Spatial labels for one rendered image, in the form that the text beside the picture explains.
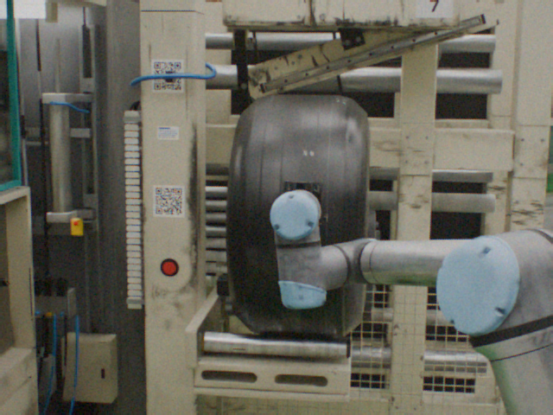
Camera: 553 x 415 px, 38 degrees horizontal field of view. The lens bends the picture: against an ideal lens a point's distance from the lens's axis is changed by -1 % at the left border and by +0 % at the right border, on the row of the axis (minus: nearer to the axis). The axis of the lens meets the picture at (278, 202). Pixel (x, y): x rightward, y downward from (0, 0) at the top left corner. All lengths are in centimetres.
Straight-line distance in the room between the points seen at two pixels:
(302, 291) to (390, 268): 15
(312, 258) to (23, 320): 81
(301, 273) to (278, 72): 101
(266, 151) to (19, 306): 66
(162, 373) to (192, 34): 82
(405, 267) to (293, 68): 104
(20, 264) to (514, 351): 117
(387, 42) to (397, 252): 100
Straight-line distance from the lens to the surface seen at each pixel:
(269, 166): 168
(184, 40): 187
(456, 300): 105
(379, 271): 135
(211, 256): 232
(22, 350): 192
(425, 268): 128
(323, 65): 222
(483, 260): 102
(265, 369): 186
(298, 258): 131
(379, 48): 221
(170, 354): 200
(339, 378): 185
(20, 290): 189
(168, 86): 188
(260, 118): 177
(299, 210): 129
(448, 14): 210
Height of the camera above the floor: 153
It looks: 9 degrees down
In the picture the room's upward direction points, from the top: 1 degrees clockwise
